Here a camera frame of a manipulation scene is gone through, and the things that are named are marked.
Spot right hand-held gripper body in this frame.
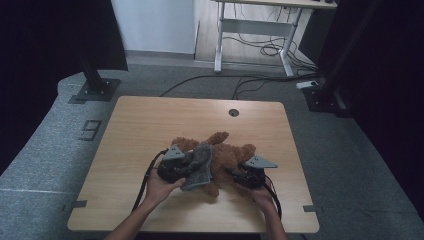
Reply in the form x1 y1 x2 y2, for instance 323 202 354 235
233 155 279 190

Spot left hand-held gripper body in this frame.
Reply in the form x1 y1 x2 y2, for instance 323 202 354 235
156 143 194 184

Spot brown teddy bear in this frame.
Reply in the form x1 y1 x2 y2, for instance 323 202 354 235
171 131 257 198

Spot person's right hand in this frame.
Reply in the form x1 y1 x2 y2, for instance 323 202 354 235
239 181 278 216

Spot person's left hand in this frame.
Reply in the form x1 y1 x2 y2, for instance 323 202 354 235
144 166 187 208

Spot grey tape strip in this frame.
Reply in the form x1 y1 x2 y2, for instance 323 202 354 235
302 204 324 214
62 199 88 212

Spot grey square tape mark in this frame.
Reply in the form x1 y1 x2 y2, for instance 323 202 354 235
78 119 103 142

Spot tall black metal stand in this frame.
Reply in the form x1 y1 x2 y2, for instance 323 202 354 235
301 0 383 118

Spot white power strip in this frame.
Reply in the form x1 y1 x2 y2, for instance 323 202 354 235
295 80 320 90

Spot white metal desk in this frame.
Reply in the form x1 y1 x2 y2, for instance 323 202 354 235
213 0 338 78

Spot dark curtain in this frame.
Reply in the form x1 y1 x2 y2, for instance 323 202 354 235
316 0 424 219
0 0 129 176

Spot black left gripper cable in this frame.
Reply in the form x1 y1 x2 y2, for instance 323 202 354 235
131 148 169 214

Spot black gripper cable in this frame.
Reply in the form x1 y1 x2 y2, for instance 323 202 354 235
131 148 169 214
264 176 283 220

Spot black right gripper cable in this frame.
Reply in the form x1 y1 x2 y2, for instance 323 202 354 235
264 176 283 220

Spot long black floor cable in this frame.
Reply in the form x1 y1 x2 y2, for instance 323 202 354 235
159 73 318 100

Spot black stand with base plate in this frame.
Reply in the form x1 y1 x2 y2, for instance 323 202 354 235
74 56 122 103

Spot tangle of black floor cables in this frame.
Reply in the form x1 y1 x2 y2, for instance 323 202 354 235
222 3 318 73

